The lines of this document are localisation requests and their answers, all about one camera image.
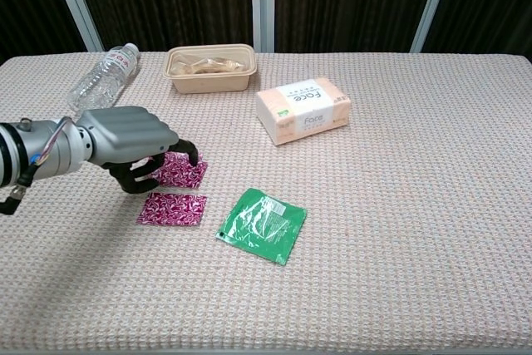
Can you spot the green foil packet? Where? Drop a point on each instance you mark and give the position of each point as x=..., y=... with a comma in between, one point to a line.
x=262, y=226

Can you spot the aluminium partition post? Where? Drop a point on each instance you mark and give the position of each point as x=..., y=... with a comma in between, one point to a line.
x=262, y=1
x=75, y=1
x=432, y=1

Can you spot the clear bag of snacks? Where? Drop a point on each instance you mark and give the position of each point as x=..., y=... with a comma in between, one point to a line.
x=208, y=65

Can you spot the pink and white packet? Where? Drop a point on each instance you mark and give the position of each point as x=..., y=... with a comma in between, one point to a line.
x=172, y=210

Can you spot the peach facial tissue pack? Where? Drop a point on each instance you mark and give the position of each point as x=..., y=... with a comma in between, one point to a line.
x=303, y=114

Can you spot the beige plastic food container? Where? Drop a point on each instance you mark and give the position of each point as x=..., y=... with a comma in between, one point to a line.
x=208, y=82

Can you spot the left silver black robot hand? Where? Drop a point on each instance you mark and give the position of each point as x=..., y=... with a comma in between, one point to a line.
x=124, y=134

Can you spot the clear plastic water bottle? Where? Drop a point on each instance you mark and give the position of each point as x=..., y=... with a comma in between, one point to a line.
x=101, y=78

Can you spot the pink woven tablecloth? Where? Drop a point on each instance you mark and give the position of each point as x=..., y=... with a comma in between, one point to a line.
x=374, y=226

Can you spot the magenta patterned packet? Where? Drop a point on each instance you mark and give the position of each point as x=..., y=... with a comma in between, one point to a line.
x=187, y=176

